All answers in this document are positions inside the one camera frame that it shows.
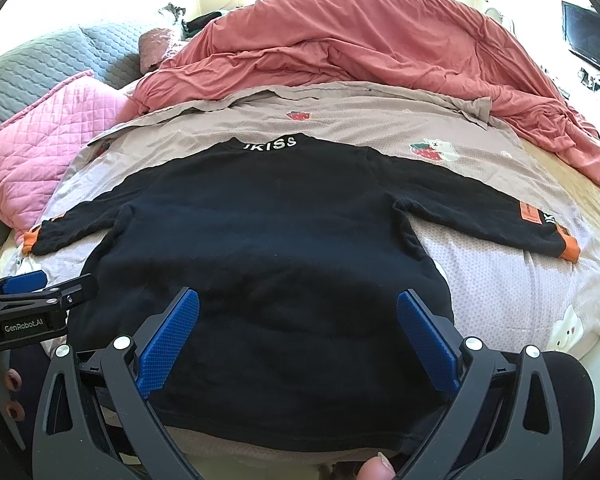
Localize small mauve pillow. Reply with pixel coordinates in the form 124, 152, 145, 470
138, 28, 186, 75

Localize beige strawberry print bedsheet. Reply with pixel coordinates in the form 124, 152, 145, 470
0, 81, 600, 466

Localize left hand painted nails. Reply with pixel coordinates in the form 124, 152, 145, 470
3, 368, 26, 422

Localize pink quilted pillow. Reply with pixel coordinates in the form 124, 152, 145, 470
0, 70, 134, 240

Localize black monitor screen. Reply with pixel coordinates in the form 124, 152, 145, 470
562, 1, 600, 69

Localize black sweater orange cuffs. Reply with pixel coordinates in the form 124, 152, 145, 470
29, 133, 580, 453

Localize coral red duvet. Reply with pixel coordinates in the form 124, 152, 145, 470
123, 0, 600, 186

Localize right hand painted nails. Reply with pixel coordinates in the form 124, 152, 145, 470
356, 452, 396, 480

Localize grey quilted headboard cushion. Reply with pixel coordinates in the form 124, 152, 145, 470
0, 24, 142, 124

